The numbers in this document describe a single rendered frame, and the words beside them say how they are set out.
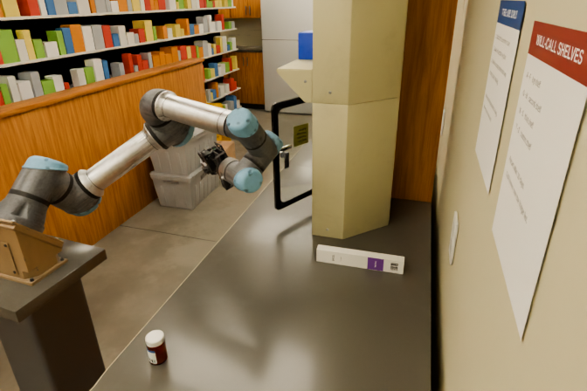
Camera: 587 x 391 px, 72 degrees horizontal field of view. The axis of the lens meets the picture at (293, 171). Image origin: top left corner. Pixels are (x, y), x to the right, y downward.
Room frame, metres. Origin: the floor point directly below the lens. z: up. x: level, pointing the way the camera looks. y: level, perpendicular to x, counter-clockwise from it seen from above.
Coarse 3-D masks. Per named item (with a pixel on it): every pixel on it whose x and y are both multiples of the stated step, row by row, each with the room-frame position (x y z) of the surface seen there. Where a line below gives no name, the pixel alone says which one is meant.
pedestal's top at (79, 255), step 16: (64, 240) 1.21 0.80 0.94; (64, 256) 1.12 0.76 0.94; (80, 256) 1.12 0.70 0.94; (96, 256) 1.12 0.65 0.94; (64, 272) 1.03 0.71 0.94; (80, 272) 1.06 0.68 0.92; (0, 288) 0.96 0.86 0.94; (16, 288) 0.96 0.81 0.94; (32, 288) 0.96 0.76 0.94; (48, 288) 0.96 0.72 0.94; (64, 288) 1.00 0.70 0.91; (0, 304) 0.89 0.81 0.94; (16, 304) 0.89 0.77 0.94; (32, 304) 0.90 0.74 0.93; (16, 320) 0.86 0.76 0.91
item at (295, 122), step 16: (272, 112) 1.31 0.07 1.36; (288, 112) 1.36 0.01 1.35; (304, 112) 1.41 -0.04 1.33; (272, 128) 1.31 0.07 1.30; (288, 128) 1.36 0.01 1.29; (304, 128) 1.41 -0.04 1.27; (288, 144) 1.35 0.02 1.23; (304, 144) 1.41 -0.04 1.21; (304, 160) 1.41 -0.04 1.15; (288, 176) 1.35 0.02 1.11; (304, 176) 1.41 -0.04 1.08; (288, 192) 1.35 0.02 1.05; (304, 192) 1.41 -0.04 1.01
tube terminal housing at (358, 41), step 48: (336, 0) 1.20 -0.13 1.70; (384, 0) 1.24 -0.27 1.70; (336, 48) 1.20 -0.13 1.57; (384, 48) 1.25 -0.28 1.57; (336, 96) 1.20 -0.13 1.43; (384, 96) 1.25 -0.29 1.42; (336, 144) 1.20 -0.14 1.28; (384, 144) 1.26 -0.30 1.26; (336, 192) 1.20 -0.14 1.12; (384, 192) 1.27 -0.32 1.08
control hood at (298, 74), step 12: (300, 60) 1.42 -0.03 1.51; (312, 60) 1.42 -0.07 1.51; (288, 72) 1.25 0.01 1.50; (300, 72) 1.24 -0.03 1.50; (312, 72) 1.23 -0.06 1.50; (288, 84) 1.25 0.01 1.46; (300, 84) 1.24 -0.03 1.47; (312, 84) 1.23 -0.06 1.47; (300, 96) 1.24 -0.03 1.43; (312, 96) 1.23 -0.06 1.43
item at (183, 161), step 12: (204, 132) 3.44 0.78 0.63; (192, 144) 3.25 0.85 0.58; (204, 144) 3.45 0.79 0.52; (156, 156) 3.23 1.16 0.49; (168, 156) 3.20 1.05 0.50; (180, 156) 3.16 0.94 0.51; (192, 156) 3.25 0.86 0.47; (156, 168) 3.26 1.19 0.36; (168, 168) 3.22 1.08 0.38; (180, 168) 3.18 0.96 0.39; (192, 168) 3.25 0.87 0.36
